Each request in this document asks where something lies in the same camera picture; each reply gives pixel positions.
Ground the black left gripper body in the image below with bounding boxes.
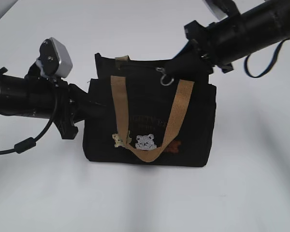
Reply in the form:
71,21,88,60
54,80,78,140

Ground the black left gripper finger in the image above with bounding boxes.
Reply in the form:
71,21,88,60
77,86,106,122

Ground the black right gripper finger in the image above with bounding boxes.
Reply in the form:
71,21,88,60
164,41,204,77

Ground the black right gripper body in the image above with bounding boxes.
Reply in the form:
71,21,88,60
183,20,233,73

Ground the silver zipper pull ring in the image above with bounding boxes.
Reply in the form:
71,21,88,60
155,67,174,86

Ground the black canvas tote bag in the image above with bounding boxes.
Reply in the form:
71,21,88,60
83,54,217,167

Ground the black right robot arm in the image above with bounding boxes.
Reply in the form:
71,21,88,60
164,0,290,79

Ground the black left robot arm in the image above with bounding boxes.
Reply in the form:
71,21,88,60
0,67,106,140

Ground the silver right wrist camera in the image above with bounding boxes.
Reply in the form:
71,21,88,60
203,0,240,20

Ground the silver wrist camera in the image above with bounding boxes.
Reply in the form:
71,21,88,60
35,37,73,78
203,0,240,20

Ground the tan front bag strap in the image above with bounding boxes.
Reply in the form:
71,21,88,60
110,75,195,162

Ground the tan bag strap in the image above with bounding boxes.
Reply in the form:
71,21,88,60
115,55,131,70
110,75,195,162

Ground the blue black right cable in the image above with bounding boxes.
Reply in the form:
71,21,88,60
243,37,290,78

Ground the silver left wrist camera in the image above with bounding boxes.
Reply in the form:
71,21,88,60
35,37,73,78

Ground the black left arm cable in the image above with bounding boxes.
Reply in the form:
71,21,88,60
0,94,58,156

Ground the tan rear bag strap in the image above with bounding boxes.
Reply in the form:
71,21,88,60
115,55,131,70

